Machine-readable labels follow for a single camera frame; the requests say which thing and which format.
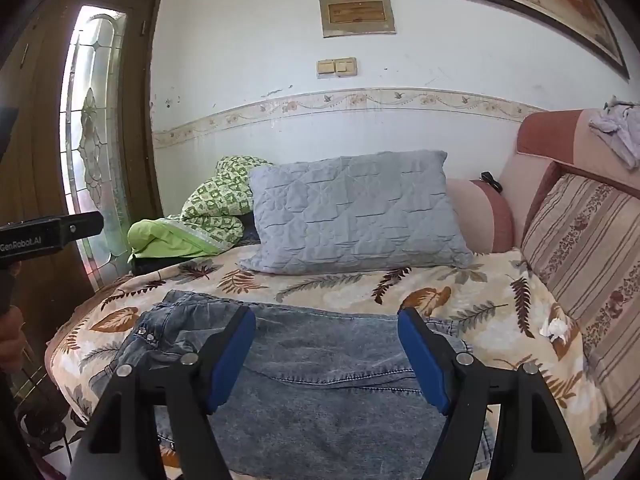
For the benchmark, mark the wooden door with stained glass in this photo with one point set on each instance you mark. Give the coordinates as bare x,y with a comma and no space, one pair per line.
40,110

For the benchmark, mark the grey denim pants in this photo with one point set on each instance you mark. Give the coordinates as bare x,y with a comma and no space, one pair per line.
310,360

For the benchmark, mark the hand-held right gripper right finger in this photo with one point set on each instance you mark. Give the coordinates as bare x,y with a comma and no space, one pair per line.
425,360

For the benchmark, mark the beige wall switch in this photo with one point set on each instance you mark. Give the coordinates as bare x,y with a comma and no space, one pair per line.
326,68
346,66

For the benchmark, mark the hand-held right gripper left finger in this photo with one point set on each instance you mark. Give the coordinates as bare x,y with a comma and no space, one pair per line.
231,360

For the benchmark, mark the lilac cloth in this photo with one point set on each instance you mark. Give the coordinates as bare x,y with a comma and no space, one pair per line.
617,130

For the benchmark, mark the beige wall panel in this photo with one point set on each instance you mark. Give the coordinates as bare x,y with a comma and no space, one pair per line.
357,12

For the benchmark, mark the leaf print blanket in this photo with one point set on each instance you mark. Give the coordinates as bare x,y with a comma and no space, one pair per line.
500,320

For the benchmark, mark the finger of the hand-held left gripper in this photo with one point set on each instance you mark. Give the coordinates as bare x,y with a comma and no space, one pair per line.
82,230

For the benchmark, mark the person's left hand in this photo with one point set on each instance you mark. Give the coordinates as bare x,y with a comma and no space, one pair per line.
11,340

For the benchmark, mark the striped floral cushion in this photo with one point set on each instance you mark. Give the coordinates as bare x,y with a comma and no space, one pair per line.
590,260

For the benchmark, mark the grey quilted pillow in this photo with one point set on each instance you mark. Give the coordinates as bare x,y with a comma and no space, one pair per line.
360,210

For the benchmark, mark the small black object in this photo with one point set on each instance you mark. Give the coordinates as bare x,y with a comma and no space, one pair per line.
491,181

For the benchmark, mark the green patterned quilt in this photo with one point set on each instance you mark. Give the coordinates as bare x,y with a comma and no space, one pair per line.
210,210

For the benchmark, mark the crumpled white tissue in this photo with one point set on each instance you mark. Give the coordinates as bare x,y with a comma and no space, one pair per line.
552,329

